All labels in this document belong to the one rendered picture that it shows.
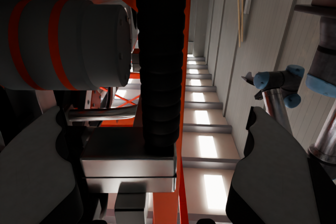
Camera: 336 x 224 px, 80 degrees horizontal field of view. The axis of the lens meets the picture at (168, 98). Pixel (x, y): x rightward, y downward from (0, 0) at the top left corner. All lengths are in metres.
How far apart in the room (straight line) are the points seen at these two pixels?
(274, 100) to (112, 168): 0.84
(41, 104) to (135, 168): 0.26
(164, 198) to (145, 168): 1.20
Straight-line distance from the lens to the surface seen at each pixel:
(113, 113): 0.43
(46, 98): 0.43
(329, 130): 0.96
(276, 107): 0.96
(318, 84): 0.76
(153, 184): 0.22
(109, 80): 0.31
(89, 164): 0.21
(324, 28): 0.73
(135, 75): 6.85
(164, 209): 1.48
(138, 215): 0.23
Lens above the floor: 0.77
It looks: 28 degrees up
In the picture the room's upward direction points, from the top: 179 degrees counter-clockwise
